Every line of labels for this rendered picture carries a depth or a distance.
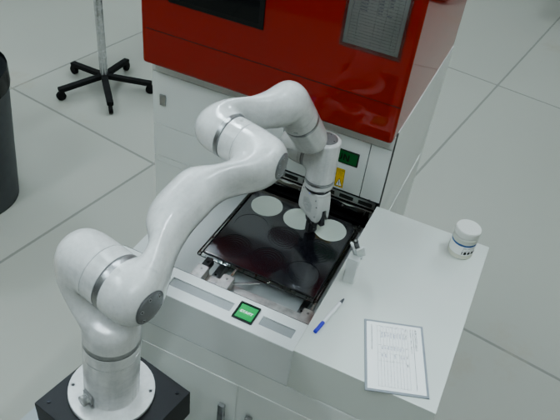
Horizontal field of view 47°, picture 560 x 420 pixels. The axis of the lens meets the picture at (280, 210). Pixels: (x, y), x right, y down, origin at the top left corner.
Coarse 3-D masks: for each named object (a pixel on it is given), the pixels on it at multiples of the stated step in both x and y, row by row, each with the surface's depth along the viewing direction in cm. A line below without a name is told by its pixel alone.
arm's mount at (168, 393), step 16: (64, 384) 143; (160, 384) 147; (176, 384) 147; (48, 400) 139; (64, 400) 140; (160, 400) 143; (176, 400) 144; (48, 416) 137; (64, 416) 137; (144, 416) 140; (160, 416) 140; (176, 416) 146
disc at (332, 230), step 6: (324, 222) 198; (330, 222) 198; (336, 222) 198; (318, 228) 195; (324, 228) 196; (330, 228) 196; (336, 228) 196; (342, 228) 196; (318, 234) 193; (324, 234) 193; (330, 234) 194; (336, 234) 194; (342, 234) 194; (330, 240) 192; (336, 240) 192
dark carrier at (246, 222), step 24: (264, 192) 206; (240, 216) 196; (264, 216) 197; (216, 240) 187; (240, 240) 188; (264, 240) 189; (288, 240) 190; (312, 240) 191; (240, 264) 180; (264, 264) 181; (288, 264) 182; (312, 264) 183; (312, 288) 176
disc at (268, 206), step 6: (258, 198) 203; (264, 198) 204; (270, 198) 204; (276, 198) 204; (252, 204) 201; (258, 204) 201; (264, 204) 201; (270, 204) 202; (276, 204) 202; (258, 210) 199; (264, 210) 199; (270, 210) 200; (276, 210) 200
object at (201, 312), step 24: (168, 288) 163; (192, 288) 164; (216, 288) 164; (168, 312) 165; (192, 312) 160; (216, 312) 158; (264, 312) 160; (192, 336) 166; (216, 336) 162; (240, 336) 157; (264, 336) 154; (288, 336) 155; (240, 360) 163; (264, 360) 158; (288, 360) 154
